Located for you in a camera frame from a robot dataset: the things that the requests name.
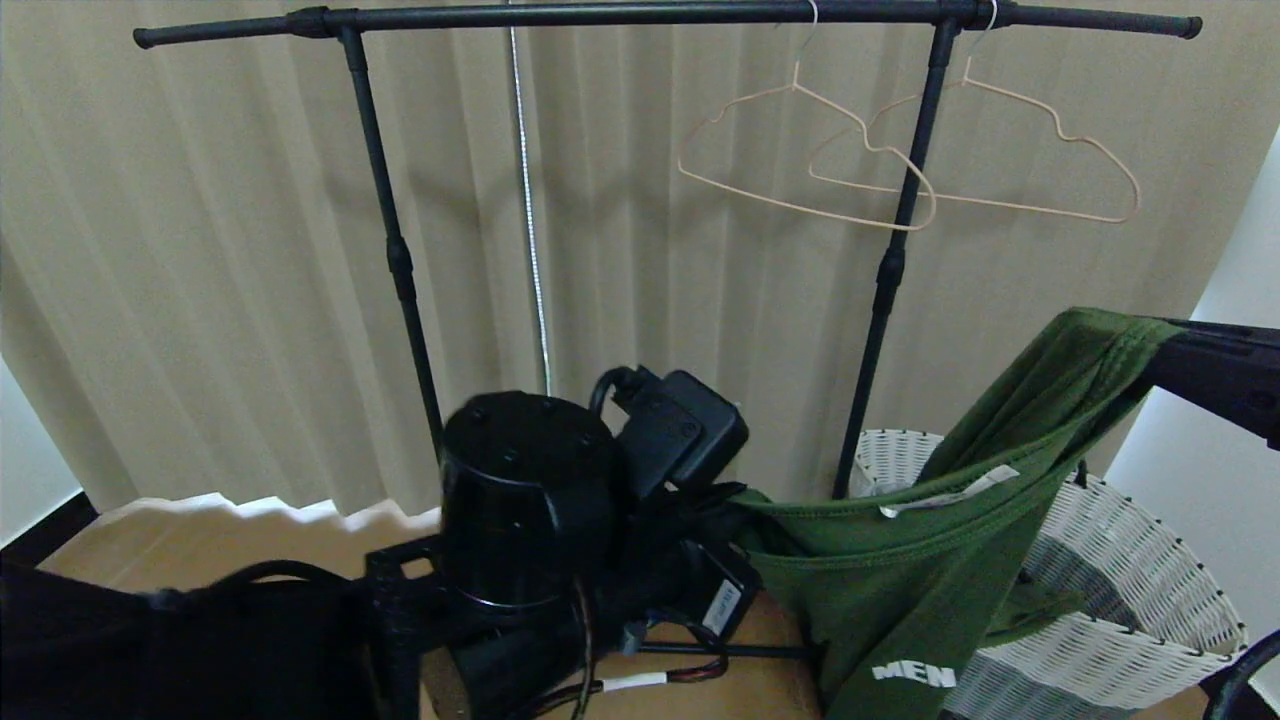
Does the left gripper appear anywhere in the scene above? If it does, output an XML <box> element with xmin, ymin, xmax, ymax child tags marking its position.
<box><xmin>600</xmin><ymin>480</ymin><xmax>763</xmax><ymax>651</ymax></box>

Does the green printed t-shirt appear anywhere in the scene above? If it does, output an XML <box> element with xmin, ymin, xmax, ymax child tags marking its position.
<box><xmin>734</xmin><ymin>306</ymin><xmax>1187</xmax><ymax>720</ymax></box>

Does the black clothes rack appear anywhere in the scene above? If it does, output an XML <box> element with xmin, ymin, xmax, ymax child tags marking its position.
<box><xmin>133</xmin><ymin>0</ymin><xmax>1204</xmax><ymax>663</ymax></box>

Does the white laundry basket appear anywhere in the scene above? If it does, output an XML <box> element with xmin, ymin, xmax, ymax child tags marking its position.
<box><xmin>847</xmin><ymin>428</ymin><xmax>1250</xmax><ymax>720</ymax></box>

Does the pink clothes hanger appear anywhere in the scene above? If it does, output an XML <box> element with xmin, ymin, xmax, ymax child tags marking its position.
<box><xmin>677</xmin><ymin>0</ymin><xmax>939</xmax><ymax>233</ymax></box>
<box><xmin>807</xmin><ymin>0</ymin><xmax>1143</xmax><ymax>225</ymax></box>

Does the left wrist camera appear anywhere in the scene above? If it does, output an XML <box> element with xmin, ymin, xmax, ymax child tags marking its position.
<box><xmin>589</xmin><ymin>365</ymin><xmax>751</xmax><ymax>503</ymax></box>

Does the black cable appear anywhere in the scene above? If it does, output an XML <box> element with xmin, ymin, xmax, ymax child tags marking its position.
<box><xmin>150</xmin><ymin>558</ymin><xmax>366</xmax><ymax>611</ymax></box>
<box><xmin>1203</xmin><ymin>628</ymin><xmax>1280</xmax><ymax>720</ymax></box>

